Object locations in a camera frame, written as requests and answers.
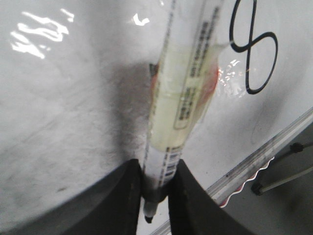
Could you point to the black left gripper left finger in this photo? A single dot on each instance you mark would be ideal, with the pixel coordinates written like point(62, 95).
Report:
point(118, 213)

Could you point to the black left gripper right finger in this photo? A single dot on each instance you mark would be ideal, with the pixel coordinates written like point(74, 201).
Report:
point(193, 212)

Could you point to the white whiteboard marker pen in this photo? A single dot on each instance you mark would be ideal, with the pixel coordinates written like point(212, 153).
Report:
point(181, 89)

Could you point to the white whiteboard with metal frame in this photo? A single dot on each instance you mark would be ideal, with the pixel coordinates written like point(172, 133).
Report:
point(75, 96)

